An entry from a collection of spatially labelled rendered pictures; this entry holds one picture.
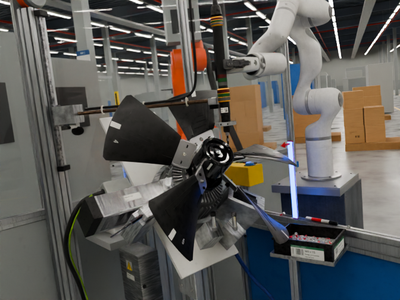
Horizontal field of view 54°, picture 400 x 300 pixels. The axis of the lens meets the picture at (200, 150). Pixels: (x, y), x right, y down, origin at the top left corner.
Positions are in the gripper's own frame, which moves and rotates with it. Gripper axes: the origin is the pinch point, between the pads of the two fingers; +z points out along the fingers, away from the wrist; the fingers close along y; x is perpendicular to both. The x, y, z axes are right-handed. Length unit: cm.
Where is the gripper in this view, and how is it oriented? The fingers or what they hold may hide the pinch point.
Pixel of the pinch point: (220, 65)
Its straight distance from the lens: 139.4
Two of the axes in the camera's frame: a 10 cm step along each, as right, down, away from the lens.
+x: -1.0, -9.9, -1.3
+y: -6.4, -0.4, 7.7
